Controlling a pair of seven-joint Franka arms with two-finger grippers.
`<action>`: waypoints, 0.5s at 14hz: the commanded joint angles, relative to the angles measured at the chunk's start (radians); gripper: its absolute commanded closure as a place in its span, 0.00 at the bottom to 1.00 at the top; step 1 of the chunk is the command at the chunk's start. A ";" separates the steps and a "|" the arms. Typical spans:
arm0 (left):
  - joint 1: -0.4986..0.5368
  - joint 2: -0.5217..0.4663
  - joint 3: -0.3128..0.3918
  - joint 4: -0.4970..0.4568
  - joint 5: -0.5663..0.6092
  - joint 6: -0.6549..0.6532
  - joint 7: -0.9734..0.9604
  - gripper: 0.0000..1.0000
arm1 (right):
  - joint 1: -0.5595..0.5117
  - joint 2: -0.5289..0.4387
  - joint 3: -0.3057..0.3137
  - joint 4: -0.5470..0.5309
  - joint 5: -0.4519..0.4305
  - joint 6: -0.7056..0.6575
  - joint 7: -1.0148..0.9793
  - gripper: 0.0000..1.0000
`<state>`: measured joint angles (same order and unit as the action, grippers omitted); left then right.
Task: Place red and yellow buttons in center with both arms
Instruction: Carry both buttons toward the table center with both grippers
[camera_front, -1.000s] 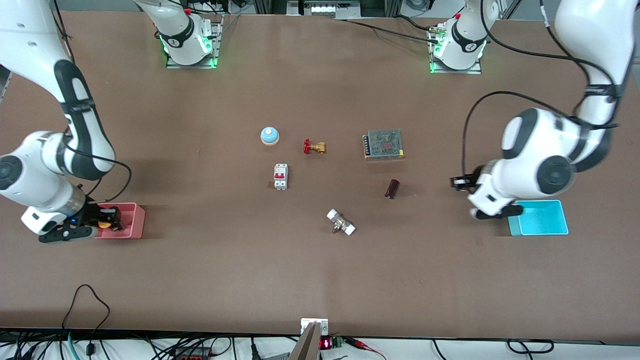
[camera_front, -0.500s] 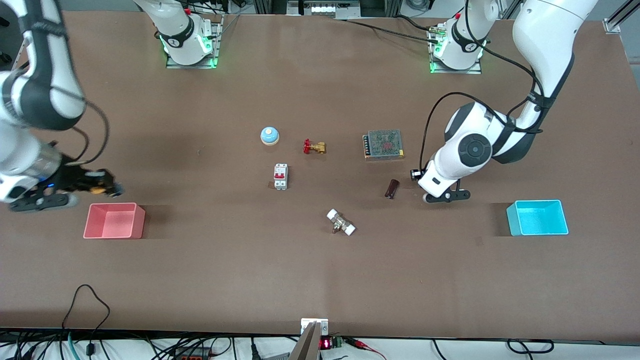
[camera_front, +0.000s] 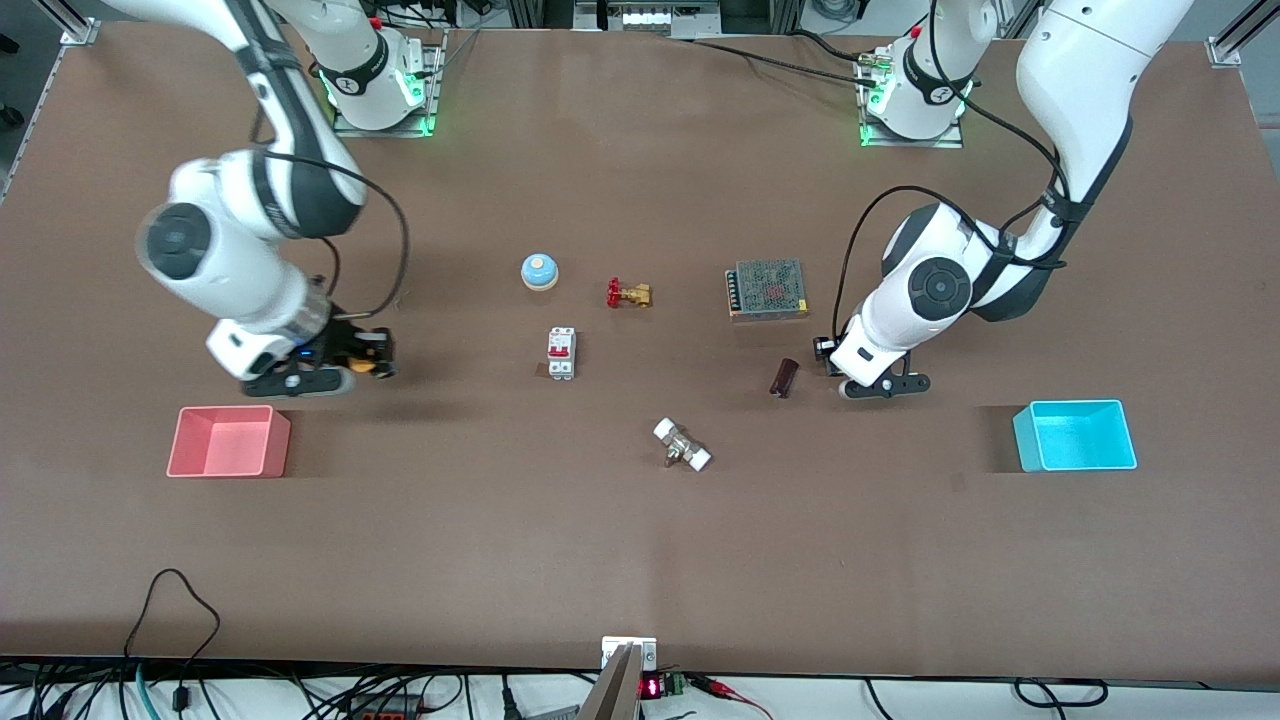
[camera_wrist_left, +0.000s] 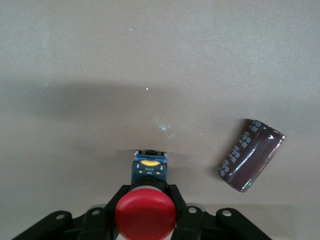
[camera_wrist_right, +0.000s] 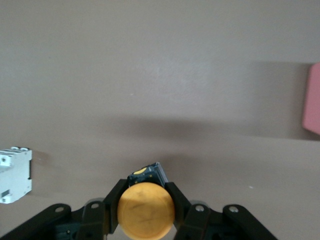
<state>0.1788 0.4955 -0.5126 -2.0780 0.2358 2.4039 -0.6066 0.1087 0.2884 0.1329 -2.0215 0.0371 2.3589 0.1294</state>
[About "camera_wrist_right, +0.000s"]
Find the white circuit breaker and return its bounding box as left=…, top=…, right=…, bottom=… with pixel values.
left=0, top=146, right=33, bottom=205

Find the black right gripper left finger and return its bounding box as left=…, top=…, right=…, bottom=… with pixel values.
left=0, top=178, right=130, bottom=240

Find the pink block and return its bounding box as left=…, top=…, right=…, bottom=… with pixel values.
left=301, top=61, right=320, bottom=137

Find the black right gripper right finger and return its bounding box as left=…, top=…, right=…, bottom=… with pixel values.
left=165, top=182, right=278, bottom=240

